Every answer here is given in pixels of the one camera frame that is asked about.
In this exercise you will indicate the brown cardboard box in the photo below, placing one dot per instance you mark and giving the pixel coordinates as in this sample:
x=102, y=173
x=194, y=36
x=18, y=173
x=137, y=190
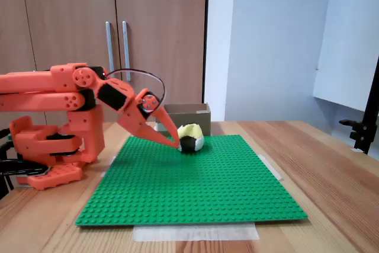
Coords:
x=189, y=116

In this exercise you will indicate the green studded baseplate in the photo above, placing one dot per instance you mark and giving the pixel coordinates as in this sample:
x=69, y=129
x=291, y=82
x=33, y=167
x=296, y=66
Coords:
x=192, y=182

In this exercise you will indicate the black table clamp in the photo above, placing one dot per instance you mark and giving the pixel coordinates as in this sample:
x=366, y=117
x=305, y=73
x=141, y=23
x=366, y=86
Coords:
x=17, y=168

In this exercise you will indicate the white wall panel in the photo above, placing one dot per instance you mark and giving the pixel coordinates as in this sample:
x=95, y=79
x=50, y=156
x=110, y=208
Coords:
x=346, y=57

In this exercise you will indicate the black clamp stand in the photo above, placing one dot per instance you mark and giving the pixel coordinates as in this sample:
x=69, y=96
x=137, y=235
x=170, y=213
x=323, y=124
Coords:
x=362, y=134

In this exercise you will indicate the translucent masking tape strip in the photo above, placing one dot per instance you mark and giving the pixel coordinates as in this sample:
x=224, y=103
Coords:
x=274, y=170
x=195, y=233
x=103, y=173

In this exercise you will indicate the yellow black white fabric ball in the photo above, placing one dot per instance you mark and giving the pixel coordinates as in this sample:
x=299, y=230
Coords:
x=192, y=143

